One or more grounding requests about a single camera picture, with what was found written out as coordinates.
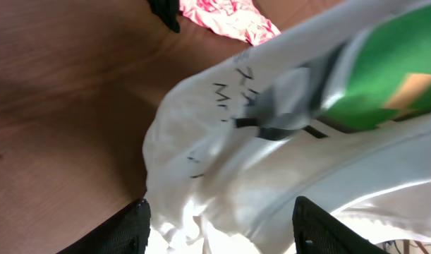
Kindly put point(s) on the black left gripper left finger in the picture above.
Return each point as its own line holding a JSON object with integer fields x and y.
{"x": 126, "y": 232}

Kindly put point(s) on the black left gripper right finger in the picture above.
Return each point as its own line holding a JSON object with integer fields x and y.
{"x": 317, "y": 232}

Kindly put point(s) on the white t-shirt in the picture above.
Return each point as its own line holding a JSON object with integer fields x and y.
{"x": 336, "y": 109}

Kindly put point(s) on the pink crumpled garment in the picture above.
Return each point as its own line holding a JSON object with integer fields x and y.
{"x": 237, "y": 19}

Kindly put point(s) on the black crumpled garment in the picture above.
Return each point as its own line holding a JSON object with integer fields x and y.
{"x": 167, "y": 11}

